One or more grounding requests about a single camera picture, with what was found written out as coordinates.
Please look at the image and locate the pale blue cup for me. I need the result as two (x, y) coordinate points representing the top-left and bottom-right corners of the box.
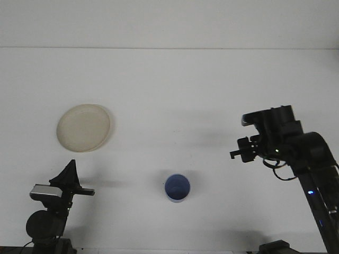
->
(163, 173), (191, 204)

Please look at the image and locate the pale round plate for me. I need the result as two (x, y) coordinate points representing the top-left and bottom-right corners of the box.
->
(56, 103), (117, 153)

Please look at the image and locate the arm grey camera box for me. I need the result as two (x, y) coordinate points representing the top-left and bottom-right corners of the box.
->
(240, 110), (265, 127)
(29, 185), (63, 199)

